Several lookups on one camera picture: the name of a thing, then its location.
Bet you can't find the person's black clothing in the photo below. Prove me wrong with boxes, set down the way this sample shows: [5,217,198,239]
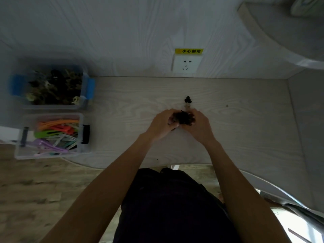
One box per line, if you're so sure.
[112,167,242,243]

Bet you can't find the long purple hair clip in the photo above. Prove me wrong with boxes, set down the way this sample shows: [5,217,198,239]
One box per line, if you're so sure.
[31,138,69,153]

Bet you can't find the person's left hand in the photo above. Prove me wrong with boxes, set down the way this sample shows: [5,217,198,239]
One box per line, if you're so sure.
[143,108,182,142]

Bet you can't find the white wall socket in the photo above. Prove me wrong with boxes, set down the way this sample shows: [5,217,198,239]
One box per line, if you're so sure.
[171,54,203,74]

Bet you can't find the white corner shelf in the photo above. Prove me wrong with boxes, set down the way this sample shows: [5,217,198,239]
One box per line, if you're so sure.
[237,2,324,70]

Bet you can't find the clear box blue latches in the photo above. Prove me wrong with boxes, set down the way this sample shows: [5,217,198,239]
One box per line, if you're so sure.
[9,64,96,110]

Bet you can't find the person's left forearm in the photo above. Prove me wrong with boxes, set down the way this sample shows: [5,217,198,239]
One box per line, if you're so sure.
[39,134,154,243]

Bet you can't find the yellow warning sticker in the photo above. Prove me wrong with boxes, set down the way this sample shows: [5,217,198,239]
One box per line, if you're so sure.
[174,48,204,55]

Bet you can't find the small dark hair claws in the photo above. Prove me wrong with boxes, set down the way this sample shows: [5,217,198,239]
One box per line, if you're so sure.
[25,69,84,105]
[170,110,197,127]

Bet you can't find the person's right hand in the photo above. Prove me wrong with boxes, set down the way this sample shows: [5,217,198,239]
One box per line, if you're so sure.
[180,108,220,150]

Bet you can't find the long green hair clip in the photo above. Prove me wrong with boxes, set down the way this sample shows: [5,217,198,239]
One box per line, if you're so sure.
[34,130,64,139]

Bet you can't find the clear box black latches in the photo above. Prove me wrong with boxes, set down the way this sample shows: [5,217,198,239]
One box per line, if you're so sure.
[15,112,91,160]

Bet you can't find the bundle of long pastel clips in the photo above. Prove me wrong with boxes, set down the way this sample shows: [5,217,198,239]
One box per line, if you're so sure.
[30,118,80,156]

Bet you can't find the person's right forearm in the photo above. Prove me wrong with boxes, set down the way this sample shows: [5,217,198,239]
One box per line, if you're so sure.
[205,141,293,243]

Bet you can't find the long coral hair clip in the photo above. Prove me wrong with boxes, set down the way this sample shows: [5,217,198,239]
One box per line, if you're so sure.
[52,125,75,133]

